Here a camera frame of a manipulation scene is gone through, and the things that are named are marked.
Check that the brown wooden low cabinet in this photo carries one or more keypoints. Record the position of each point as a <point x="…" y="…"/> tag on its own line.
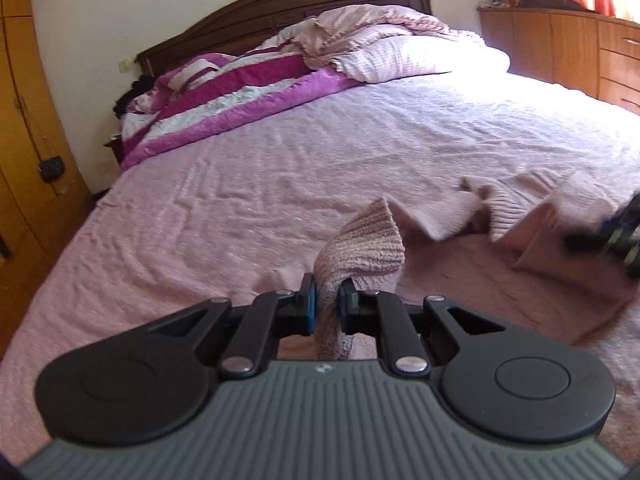
<point x="582" y="51"/>

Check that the dark wooden headboard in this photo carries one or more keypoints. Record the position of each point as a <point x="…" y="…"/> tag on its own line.
<point x="242" y="25"/>

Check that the pink ruffled blanket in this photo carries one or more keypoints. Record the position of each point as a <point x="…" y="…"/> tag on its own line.
<point x="375" y="44"/>

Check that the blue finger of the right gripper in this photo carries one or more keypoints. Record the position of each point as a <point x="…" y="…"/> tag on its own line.
<point x="593" y="239"/>

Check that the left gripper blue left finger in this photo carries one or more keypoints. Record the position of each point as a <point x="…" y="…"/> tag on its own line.
<point x="259" y="327"/>

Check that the pink cable-knit cardigan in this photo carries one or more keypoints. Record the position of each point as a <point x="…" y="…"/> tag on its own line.
<point x="497" y="245"/>

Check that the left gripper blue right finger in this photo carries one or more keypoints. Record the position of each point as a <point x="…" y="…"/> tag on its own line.
<point x="384" y="317"/>

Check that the black clothes pile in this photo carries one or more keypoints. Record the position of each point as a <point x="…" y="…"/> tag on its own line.
<point x="140" y="86"/>

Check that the yellow wooden wardrobe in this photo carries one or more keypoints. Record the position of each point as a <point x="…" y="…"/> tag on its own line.
<point x="30" y="132"/>

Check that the pink floral bed sheet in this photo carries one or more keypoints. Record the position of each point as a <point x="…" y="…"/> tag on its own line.
<point x="247" y="211"/>

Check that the magenta white striped quilt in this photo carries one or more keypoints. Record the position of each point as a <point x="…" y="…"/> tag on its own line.
<point x="215" y="93"/>

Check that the dark wooden nightstand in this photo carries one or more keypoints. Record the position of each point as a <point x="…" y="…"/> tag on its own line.
<point x="116" y="146"/>

